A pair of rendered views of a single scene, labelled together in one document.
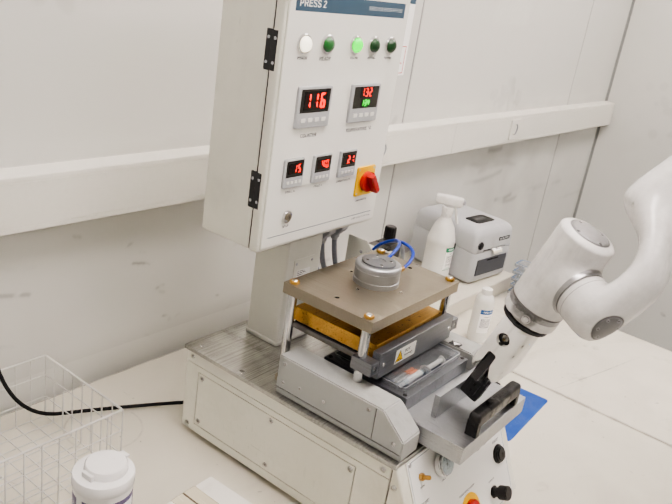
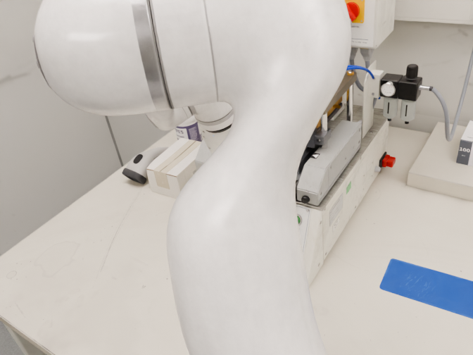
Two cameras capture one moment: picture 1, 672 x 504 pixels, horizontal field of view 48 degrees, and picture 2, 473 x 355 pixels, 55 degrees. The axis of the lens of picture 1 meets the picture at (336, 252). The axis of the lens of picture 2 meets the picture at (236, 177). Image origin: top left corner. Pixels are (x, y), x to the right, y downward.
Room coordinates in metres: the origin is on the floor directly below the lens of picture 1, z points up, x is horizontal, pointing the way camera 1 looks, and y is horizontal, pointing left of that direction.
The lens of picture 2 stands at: (1.09, -1.06, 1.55)
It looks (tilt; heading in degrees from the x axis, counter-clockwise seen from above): 35 degrees down; 93
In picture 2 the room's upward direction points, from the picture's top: 9 degrees counter-clockwise
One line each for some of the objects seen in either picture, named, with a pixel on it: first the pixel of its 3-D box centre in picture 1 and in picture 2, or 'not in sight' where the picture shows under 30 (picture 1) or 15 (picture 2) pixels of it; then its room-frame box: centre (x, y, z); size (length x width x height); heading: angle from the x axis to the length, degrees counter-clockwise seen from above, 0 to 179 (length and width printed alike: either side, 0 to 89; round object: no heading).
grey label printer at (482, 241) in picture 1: (461, 240); not in sight; (2.17, -0.37, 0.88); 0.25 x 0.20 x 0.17; 48
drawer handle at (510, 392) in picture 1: (494, 407); not in sight; (1.03, -0.28, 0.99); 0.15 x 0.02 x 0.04; 145
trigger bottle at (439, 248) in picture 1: (442, 236); not in sight; (2.05, -0.30, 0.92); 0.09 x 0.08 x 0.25; 75
